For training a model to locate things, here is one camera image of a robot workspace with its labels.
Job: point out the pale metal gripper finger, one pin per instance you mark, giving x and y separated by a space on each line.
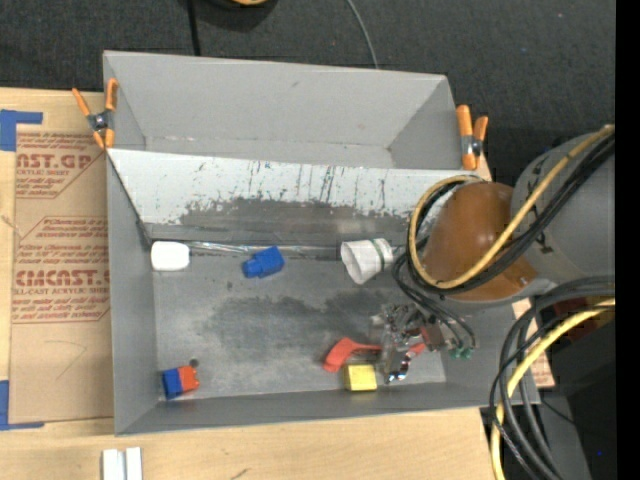
392 355
395 315

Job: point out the yellow block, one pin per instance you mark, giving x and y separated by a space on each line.
360 378

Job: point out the red plastic tool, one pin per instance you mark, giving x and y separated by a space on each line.
341 353

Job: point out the white cup with green stripes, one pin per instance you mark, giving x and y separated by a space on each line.
364 260

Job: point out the grey metal bin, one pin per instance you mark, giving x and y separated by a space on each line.
280 328

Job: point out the blue toy block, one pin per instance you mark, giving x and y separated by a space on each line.
264 263

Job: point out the blue and orange block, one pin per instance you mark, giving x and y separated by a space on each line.
180 382

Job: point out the white rounded block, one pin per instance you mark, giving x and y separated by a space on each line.
170 256

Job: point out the brown cardboard board red print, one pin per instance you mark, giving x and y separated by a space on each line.
55 318

